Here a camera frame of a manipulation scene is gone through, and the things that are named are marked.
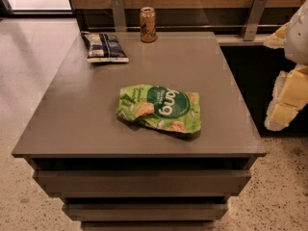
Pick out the green rice chip bag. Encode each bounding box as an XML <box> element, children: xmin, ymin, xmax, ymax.
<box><xmin>116</xmin><ymin>85</ymin><xmax>201</xmax><ymax>134</ymax></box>

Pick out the blue white snack bag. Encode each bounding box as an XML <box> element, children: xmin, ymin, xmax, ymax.
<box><xmin>81</xmin><ymin>32</ymin><xmax>129</xmax><ymax>64</ymax></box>

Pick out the right metal bracket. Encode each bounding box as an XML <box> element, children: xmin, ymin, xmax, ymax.
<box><xmin>241</xmin><ymin>0</ymin><xmax>268</xmax><ymax>41</ymax></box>

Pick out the orange soda can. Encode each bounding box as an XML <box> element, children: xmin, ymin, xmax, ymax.
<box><xmin>140</xmin><ymin>7</ymin><xmax>157</xmax><ymax>43</ymax></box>

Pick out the left metal bracket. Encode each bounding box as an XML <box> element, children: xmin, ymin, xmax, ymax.
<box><xmin>111</xmin><ymin>0</ymin><xmax>127</xmax><ymax>32</ymax></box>

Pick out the wooden wall counter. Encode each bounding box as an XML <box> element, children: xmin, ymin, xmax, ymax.
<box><xmin>69</xmin><ymin>0</ymin><xmax>305</xmax><ymax>45</ymax></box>

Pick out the grey drawer cabinet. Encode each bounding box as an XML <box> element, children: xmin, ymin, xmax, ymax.
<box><xmin>13</xmin><ymin>32</ymin><xmax>265</xmax><ymax>231</ymax></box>

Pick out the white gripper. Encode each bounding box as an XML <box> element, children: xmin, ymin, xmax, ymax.
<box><xmin>264</xmin><ymin>0</ymin><xmax>308</xmax><ymax>131</ymax></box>

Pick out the metal bracket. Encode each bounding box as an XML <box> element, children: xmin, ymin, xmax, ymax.
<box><xmin>241</xmin><ymin>0</ymin><xmax>268</xmax><ymax>41</ymax></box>
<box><xmin>111</xmin><ymin>0</ymin><xmax>127</xmax><ymax>32</ymax></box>

